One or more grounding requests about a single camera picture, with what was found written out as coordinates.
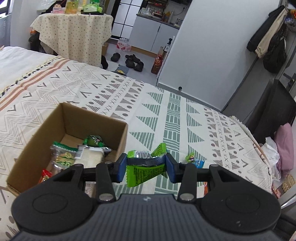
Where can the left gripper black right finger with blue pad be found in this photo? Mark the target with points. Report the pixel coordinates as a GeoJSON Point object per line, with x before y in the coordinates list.
{"type": "Point", "coordinates": [186, 175]}

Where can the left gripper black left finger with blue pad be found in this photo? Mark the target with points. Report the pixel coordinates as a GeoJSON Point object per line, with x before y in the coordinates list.
{"type": "Point", "coordinates": [106, 175]}

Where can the dark nut bar clear wrapper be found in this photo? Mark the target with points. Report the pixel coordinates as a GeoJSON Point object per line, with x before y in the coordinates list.
{"type": "Point", "coordinates": [90, 189]}

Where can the white rice cake packet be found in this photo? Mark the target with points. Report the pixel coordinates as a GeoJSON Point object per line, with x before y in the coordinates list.
{"type": "Point", "coordinates": [89, 157]}

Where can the bright green snack packet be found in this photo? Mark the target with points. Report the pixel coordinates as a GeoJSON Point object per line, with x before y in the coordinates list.
{"type": "Point", "coordinates": [143, 165]}

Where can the green biscuit packet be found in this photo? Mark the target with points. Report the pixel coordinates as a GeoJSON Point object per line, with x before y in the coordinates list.
{"type": "Point", "coordinates": [62, 157]}

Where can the red white snack bar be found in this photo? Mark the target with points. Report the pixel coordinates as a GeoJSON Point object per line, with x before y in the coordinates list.
{"type": "Point", "coordinates": [45, 175]}

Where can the green blue candy packet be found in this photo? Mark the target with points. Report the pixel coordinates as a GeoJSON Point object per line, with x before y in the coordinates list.
{"type": "Point", "coordinates": [192, 158]}

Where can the orange snack packet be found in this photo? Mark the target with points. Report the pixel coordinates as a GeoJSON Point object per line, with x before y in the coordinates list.
{"type": "Point", "coordinates": [206, 190]}

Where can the dark green wrapped candy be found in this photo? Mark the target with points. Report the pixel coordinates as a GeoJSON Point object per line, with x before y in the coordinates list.
{"type": "Point", "coordinates": [94, 141]}

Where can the patterned bed blanket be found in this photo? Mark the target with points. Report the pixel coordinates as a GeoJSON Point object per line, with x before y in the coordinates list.
{"type": "Point", "coordinates": [153, 115]}

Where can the brown cardboard box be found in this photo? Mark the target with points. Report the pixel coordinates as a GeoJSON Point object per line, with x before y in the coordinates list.
{"type": "Point", "coordinates": [69, 125]}

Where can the white plastic bag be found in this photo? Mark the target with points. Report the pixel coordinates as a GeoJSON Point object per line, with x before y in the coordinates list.
{"type": "Point", "coordinates": [271, 151]}

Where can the pink cloth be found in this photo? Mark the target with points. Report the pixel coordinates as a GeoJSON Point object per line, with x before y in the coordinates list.
{"type": "Point", "coordinates": [284, 141]}

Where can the black chair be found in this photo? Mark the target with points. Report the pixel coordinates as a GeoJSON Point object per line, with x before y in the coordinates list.
{"type": "Point", "coordinates": [275, 108]}

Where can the black shoes pile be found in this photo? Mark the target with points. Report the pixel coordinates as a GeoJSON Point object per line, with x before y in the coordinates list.
{"type": "Point", "coordinates": [134, 63]}

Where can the black slipper left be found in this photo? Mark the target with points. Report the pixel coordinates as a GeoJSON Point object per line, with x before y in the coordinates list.
{"type": "Point", "coordinates": [115, 57]}

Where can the pack of water bottles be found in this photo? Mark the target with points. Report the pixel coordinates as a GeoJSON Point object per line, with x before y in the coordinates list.
{"type": "Point", "coordinates": [123, 44]}

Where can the table with dotted cream cloth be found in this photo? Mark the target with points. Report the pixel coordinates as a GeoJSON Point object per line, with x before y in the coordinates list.
{"type": "Point", "coordinates": [76, 37]}

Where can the white bed sheet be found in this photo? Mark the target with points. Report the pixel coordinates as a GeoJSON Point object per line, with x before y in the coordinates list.
{"type": "Point", "coordinates": [17, 62]}

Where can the white kitchen cabinet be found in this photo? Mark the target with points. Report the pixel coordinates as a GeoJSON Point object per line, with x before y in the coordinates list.
{"type": "Point", "coordinates": [150, 34]}

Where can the hanging black and beige coats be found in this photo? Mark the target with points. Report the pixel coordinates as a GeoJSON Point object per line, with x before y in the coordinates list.
{"type": "Point", "coordinates": [269, 41]}

